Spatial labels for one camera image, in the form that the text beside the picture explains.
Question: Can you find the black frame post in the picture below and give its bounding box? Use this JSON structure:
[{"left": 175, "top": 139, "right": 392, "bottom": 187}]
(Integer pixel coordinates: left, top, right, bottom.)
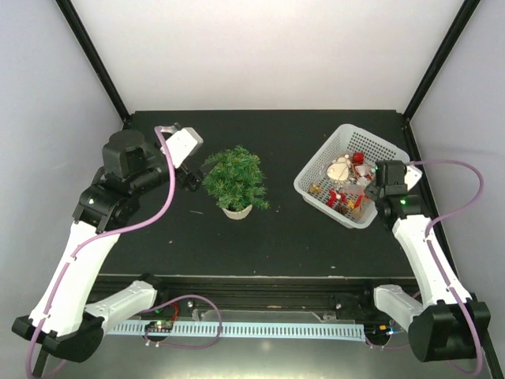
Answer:
[
  {"left": 55, "top": 0, "right": 130, "bottom": 122},
  {"left": 403, "top": 0, "right": 481, "bottom": 122}
]

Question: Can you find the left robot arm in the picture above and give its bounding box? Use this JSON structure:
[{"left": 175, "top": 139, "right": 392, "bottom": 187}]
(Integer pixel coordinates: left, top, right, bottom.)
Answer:
[{"left": 12, "top": 124, "right": 203, "bottom": 362}]

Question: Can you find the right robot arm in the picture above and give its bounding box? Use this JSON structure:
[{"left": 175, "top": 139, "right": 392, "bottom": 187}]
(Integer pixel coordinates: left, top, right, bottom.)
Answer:
[{"left": 358, "top": 160, "right": 491, "bottom": 370}]

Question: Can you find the right black frame post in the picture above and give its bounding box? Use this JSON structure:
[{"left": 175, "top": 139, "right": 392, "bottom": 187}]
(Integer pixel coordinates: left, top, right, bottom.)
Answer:
[{"left": 403, "top": 0, "right": 481, "bottom": 122}]

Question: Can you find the small circuit board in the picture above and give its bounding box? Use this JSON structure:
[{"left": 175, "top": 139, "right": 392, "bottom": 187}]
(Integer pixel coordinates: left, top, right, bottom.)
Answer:
[{"left": 144, "top": 321, "right": 174, "bottom": 333}]

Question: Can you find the red gift box ornament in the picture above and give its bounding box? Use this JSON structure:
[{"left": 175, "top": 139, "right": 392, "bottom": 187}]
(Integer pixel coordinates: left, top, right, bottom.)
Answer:
[{"left": 352, "top": 152, "right": 365, "bottom": 165}]

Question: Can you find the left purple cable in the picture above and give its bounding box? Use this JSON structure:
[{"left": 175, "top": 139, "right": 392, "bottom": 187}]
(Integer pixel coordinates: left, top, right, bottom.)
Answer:
[{"left": 24, "top": 126, "right": 178, "bottom": 379}]

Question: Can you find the white perforated plastic basket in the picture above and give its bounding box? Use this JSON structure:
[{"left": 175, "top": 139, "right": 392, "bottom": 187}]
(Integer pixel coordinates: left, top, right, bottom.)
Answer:
[{"left": 294, "top": 124, "right": 410, "bottom": 229}]

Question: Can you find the wooden snowman ornament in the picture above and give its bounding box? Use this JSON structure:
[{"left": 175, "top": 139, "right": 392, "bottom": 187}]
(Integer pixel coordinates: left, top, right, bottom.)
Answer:
[{"left": 326, "top": 154, "right": 352, "bottom": 182}]

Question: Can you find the left black frame post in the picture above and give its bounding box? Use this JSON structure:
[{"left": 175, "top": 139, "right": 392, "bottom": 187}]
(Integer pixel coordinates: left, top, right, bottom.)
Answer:
[{"left": 55, "top": 0, "right": 130, "bottom": 122}]

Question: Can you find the brown pine cone ornament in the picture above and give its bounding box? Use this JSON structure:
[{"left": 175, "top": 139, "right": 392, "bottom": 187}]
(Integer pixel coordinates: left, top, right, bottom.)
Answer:
[{"left": 339, "top": 205, "right": 355, "bottom": 218}]

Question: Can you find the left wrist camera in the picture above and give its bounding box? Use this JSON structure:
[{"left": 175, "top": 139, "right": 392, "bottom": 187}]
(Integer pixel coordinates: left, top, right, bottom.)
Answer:
[{"left": 166, "top": 127, "right": 204, "bottom": 168}]

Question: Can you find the small green christmas tree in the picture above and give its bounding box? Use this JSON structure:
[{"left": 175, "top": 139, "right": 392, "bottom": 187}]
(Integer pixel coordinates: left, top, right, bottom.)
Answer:
[{"left": 203, "top": 145, "right": 270, "bottom": 220}]

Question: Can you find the gold bell ornament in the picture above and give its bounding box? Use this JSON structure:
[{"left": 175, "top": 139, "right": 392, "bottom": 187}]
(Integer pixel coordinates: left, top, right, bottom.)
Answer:
[{"left": 309, "top": 183, "right": 322, "bottom": 194}]

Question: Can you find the light blue slotted cable duct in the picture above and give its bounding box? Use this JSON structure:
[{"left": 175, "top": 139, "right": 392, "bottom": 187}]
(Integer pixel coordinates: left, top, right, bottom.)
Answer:
[{"left": 108, "top": 320, "right": 365, "bottom": 342}]

